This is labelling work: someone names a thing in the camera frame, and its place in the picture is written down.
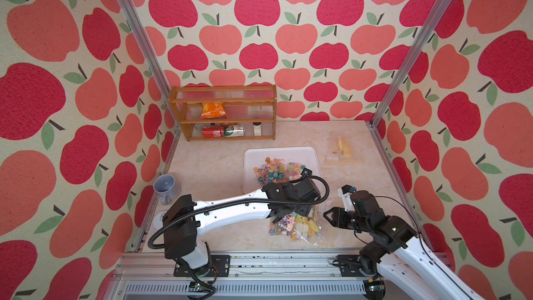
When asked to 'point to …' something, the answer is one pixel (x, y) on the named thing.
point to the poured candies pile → (277, 170)
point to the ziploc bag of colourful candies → (343, 156)
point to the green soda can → (234, 130)
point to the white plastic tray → (254, 156)
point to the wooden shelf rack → (230, 112)
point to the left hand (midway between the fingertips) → (305, 206)
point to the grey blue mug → (167, 187)
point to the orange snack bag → (213, 110)
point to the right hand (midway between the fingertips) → (328, 219)
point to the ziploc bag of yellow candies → (308, 228)
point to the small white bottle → (257, 128)
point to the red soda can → (212, 131)
